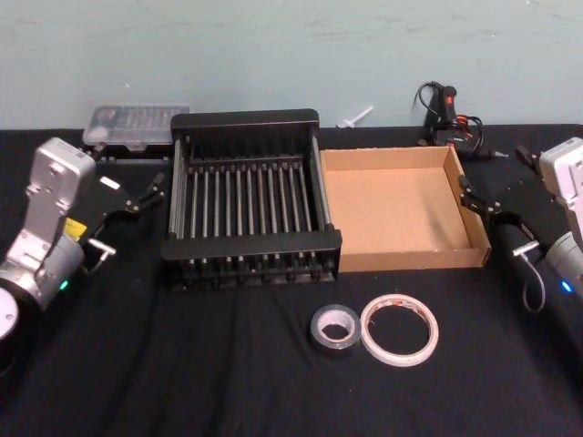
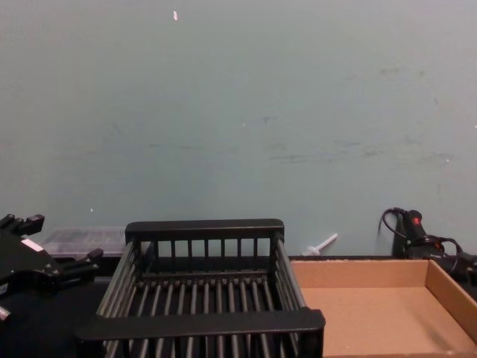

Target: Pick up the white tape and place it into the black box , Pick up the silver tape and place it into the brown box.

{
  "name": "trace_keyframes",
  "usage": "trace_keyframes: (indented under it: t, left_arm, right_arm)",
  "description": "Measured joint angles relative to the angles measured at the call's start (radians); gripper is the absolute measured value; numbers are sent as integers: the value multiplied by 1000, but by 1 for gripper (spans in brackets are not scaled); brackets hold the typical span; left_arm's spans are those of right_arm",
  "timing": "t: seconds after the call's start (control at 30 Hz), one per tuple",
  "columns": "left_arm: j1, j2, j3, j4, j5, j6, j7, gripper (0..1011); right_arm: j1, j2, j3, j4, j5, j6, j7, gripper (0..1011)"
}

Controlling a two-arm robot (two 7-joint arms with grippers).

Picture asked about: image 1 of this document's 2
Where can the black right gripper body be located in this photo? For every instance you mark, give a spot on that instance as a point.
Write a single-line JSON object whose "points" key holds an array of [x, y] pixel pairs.
{"points": [[528, 205]]}

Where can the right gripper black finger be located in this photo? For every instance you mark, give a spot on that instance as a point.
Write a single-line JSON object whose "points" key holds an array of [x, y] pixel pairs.
{"points": [[476, 200]]}

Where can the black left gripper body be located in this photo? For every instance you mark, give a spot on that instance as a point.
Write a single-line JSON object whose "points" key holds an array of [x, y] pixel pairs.
{"points": [[102, 200]]}

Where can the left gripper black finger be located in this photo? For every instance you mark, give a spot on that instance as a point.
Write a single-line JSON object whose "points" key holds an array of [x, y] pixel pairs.
{"points": [[152, 193]]}

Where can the roll of white tape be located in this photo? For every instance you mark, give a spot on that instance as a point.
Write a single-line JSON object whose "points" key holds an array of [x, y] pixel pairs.
{"points": [[369, 343]]}

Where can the clear plastic case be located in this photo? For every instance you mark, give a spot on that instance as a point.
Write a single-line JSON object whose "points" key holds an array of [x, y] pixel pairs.
{"points": [[136, 123]]}

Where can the shallow brown cardboard tray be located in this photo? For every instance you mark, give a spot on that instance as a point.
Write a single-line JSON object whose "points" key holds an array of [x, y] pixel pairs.
{"points": [[396, 205]]}

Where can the black rack with steel bars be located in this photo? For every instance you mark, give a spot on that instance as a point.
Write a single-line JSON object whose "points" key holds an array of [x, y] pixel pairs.
{"points": [[248, 246]]}

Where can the small white three-armed plastic piece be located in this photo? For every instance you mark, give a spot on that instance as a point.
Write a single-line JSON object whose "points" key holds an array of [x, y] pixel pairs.
{"points": [[353, 119]]}

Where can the black table cloth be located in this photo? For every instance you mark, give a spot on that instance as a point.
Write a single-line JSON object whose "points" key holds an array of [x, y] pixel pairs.
{"points": [[255, 373]]}

